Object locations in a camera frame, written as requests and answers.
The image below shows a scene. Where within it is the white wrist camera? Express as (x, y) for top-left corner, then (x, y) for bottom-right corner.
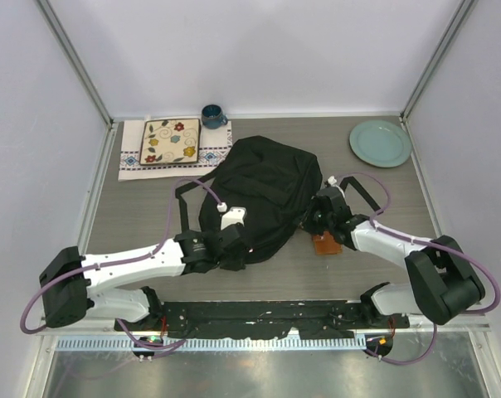
(216, 202), (246, 230)
(324, 176), (344, 195)

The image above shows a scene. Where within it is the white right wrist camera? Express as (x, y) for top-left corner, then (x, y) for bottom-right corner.
(324, 176), (344, 195)

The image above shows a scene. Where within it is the brown leather wallet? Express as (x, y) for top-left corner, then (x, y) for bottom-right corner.
(312, 231), (343, 255)

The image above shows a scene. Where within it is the white patterned placemat cloth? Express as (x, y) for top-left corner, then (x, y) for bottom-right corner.
(119, 120), (233, 182)

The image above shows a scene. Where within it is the square floral ceramic plate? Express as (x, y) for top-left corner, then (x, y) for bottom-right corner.
(139, 119), (202, 166)

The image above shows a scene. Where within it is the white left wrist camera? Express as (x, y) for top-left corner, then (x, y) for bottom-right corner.
(216, 202), (246, 230)

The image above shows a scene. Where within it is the blue ceramic mug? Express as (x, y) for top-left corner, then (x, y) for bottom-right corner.
(201, 104), (228, 129)

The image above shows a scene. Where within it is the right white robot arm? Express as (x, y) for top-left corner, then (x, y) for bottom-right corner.
(301, 186), (485, 328)

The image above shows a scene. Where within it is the round teal plate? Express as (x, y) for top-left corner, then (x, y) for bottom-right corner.
(348, 120), (412, 168)

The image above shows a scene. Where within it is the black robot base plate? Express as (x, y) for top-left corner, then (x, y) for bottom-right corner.
(125, 300), (410, 340)

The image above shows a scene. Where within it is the white slotted cable duct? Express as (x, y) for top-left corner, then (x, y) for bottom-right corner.
(55, 334), (367, 352)

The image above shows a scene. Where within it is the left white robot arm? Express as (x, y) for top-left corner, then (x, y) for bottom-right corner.
(39, 222), (253, 331)

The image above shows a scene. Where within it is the black fabric backpack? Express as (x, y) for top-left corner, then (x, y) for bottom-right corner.
(175, 136), (380, 266)

